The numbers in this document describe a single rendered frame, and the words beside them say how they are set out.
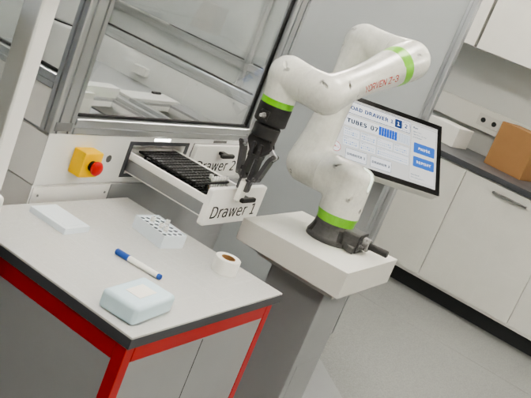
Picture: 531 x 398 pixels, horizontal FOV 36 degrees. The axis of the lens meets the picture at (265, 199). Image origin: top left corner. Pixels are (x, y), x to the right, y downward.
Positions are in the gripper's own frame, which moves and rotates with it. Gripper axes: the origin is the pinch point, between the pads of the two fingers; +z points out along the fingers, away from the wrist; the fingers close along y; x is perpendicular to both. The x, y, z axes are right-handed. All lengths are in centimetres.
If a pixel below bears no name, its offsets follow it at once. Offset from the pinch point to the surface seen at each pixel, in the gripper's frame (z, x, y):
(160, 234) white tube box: 13.8, -25.6, -3.8
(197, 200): 6.1, -9.8, -6.5
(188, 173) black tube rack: 3.5, -0.5, -18.3
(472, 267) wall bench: 60, 296, 9
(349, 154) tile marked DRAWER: -7, 86, -10
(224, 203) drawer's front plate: 4.7, -3.9, -1.7
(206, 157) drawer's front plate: 4.7, 27.1, -31.5
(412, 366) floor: 93, 189, 25
